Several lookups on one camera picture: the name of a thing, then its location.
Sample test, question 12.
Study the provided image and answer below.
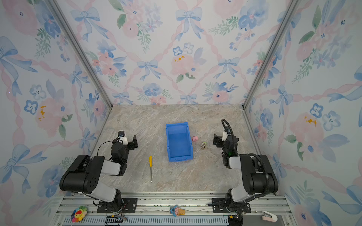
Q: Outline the blue plastic bin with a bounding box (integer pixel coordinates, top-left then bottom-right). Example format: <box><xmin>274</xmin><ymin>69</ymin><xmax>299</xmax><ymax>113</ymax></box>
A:
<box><xmin>166</xmin><ymin>122</ymin><xmax>193</xmax><ymax>163</ymax></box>

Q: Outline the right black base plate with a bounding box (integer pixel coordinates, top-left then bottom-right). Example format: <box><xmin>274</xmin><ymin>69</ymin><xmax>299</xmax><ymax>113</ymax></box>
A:
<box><xmin>208</xmin><ymin>198</ymin><xmax>251</xmax><ymax>215</ymax></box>

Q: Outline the yellow handle screwdriver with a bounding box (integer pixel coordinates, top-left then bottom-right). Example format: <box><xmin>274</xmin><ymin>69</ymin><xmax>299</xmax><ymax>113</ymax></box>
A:
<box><xmin>149</xmin><ymin>156</ymin><xmax>153</xmax><ymax>182</ymax></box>

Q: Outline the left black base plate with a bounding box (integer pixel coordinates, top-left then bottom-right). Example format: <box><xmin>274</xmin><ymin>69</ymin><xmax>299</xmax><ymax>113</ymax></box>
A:
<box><xmin>97</xmin><ymin>198</ymin><xmax>138</xmax><ymax>214</ymax></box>

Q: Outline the aluminium corner post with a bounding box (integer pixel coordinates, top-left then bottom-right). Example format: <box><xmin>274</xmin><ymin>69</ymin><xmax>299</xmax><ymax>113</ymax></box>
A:
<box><xmin>242</xmin><ymin>0</ymin><xmax>299</xmax><ymax>111</ymax></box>
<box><xmin>45</xmin><ymin>0</ymin><xmax>113</xmax><ymax>108</ymax></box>

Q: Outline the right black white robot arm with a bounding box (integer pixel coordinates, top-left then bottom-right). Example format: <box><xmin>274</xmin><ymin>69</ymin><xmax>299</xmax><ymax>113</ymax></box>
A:
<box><xmin>209</xmin><ymin>132</ymin><xmax>279</xmax><ymax>214</ymax></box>

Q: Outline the aluminium rail frame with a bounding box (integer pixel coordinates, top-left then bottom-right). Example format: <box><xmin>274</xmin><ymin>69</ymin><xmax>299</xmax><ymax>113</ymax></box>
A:
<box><xmin>50</xmin><ymin>192</ymin><xmax>297</xmax><ymax>226</ymax></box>

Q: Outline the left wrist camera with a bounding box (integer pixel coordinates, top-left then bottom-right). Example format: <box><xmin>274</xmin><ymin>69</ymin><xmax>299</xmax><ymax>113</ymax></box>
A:
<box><xmin>117</xmin><ymin>131</ymin><xmax>128</xmax><ymax>145</ymax></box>

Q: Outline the small pink toy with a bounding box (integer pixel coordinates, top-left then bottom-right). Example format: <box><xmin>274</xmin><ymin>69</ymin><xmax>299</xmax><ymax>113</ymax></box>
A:
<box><xmin>191</xmin><ymin>136</ymin><xmax>199</xmax><ymax>142</ymax></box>

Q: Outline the white pink tape dispenser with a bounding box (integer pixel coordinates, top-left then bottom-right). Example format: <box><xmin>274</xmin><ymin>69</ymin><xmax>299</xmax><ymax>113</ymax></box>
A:
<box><xmin>262</xmin><ymin>211</ymin><xmax>278</xmax><ymax>223</ymax></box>

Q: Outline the right aluminium corner post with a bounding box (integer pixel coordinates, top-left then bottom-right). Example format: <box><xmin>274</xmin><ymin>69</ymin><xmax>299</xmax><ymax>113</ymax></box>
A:
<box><xmin>242</xmin><ymin>0</ymin><xmax>299</xmax><ymax>111</ymax></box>

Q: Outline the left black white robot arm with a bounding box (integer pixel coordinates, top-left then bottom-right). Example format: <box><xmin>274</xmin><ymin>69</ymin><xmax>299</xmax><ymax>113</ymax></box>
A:
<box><xmin>59</xmin><ymin>131</ymin><xmax>138</xmax><ymax>214</ymax></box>

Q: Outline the rainbow flower toy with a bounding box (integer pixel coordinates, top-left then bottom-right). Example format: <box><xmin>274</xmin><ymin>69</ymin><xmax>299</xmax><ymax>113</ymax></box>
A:
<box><xmin>71</xmin><ymin>206</ymin><xmax>88</xmax><ymax>223</ymax></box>

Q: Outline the right black corrugated cable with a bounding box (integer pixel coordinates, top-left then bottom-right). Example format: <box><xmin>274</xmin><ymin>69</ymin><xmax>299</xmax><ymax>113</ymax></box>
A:
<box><xmin>221</xmin><ymin>118</ymin><xmax>270</xmax><ymax>202</ymax></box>

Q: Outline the blue orange toy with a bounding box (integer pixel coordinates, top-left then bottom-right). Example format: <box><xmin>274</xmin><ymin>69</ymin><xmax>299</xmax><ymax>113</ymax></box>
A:
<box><xmin>170</xmin><ymin>205</ymin><xmax>186</xmax><ymax>217</ymax></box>

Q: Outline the left aluminium corner post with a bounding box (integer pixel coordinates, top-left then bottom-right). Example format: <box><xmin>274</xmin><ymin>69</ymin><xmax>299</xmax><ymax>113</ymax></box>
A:
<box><xmin>45</xmin><ymin>0</ymin><xmax>113</xmax><ymax>108</ymax></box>

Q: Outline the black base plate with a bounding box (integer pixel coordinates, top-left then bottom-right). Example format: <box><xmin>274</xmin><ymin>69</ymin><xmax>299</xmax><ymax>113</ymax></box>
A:
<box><xmin>208</xmin><ymin>198</ymin><xmax>251</xmax><ymax>215</ymax></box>
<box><xmin>97</xmin><ymin>198</ymin><xmax>138</xmax><ymax>214</ymax></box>

